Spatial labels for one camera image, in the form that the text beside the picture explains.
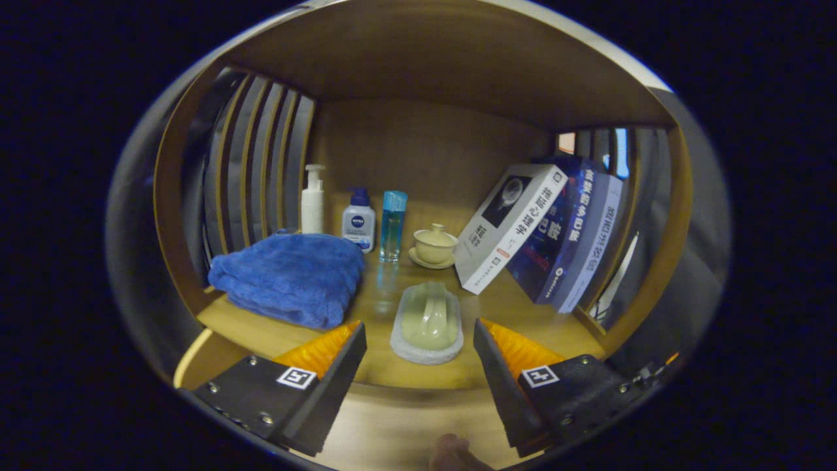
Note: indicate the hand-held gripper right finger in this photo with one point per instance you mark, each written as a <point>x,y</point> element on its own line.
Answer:
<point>507,392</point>

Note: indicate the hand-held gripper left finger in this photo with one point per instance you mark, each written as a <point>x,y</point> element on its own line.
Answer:
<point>327,392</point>

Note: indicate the wooden drawer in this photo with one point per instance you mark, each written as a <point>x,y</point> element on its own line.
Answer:
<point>392,425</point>

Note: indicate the green scrub brush white sponge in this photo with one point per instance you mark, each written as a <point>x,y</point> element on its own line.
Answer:
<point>428,320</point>

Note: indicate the wooden countertop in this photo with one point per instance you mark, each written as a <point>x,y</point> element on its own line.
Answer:
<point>376,307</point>

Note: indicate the wooden cabinet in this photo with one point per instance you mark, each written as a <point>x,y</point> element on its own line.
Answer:
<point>425,65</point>

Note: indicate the blue folded towel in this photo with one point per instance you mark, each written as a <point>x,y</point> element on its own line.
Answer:
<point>288,275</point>

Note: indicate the dark blue book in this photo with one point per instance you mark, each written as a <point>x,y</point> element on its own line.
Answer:
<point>549,248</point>

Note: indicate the beige lidded teacup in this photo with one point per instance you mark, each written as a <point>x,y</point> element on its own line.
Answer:
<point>433,248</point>

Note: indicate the white book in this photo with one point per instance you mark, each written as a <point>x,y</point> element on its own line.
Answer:
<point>503,229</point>

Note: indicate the pale blue book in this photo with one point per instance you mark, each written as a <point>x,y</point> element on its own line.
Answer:
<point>592,248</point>

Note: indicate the white bottle with blue cap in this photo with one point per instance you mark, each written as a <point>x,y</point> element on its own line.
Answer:
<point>358,226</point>

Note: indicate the clear blue bottle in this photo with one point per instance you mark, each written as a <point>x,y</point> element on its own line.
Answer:
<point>392,229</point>

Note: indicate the white pump bottle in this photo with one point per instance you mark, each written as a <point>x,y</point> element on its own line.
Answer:
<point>312,209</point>

